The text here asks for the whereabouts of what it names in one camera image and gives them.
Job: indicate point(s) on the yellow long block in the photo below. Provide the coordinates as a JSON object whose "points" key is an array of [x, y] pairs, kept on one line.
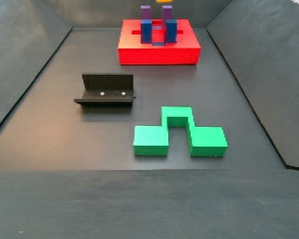
{"points": [[165, 1]]}

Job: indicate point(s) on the red slotted board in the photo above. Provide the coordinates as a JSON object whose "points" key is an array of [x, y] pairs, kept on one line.
{"points": [[182, 52]]}

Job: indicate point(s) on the green stepped block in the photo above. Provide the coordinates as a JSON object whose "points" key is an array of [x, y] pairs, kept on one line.
{"points": [[208, 141]]}

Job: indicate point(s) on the dark blue U-shaped block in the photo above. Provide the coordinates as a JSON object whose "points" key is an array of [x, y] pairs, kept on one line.
{"points": [[146, 31]]}

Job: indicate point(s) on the purple U-shaped block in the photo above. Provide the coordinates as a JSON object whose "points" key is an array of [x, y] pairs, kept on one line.
{"points": [[168, 12]]}

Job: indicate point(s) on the black angle bracket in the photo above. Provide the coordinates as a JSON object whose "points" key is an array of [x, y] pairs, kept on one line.
{"points": [[107, 89]]}

